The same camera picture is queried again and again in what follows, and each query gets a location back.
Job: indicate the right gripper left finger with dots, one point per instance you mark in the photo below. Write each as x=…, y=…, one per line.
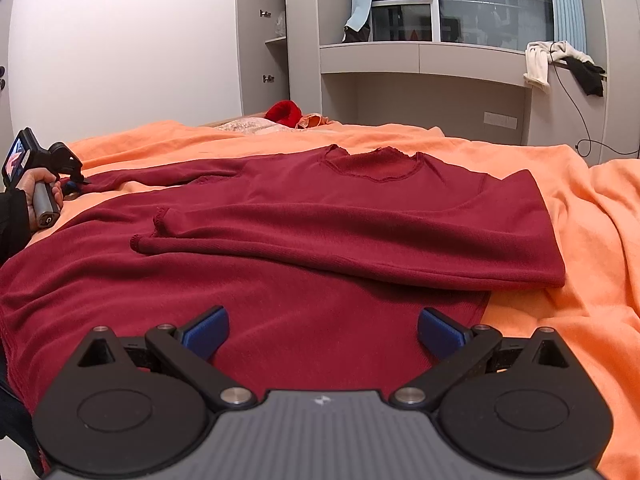
x=184, y=353

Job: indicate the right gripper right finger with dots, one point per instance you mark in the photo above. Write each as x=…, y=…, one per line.
x=461, y=353

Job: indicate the dark red long-sleeve sweater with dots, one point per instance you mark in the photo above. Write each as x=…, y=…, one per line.
x=323, y=260

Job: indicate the black left sleeve forearm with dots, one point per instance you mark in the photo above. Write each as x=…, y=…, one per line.
x=15, y=230

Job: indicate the person's left hand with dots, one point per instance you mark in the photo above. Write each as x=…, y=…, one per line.
x=28, y=183

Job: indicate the orange duvet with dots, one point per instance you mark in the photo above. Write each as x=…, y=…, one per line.
x=575, y=239

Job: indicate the pink patterned pillow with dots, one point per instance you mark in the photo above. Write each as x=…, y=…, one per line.
x=252, y=126

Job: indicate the red hat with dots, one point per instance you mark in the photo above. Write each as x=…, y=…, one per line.
x=285, y=113

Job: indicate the grey wardrobe window surround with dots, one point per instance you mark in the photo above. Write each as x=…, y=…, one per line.
x=444, y=63

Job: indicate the black cloth on sill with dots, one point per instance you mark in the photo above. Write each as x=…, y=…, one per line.
x=589, y=76

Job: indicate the white cloth on sill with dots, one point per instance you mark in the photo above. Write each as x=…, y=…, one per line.
x=539, y=55

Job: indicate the right light blue curtain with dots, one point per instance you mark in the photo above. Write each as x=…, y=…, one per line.
x=569, y=23

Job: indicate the white wall socket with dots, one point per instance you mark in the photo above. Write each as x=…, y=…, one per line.
x=500, y=120

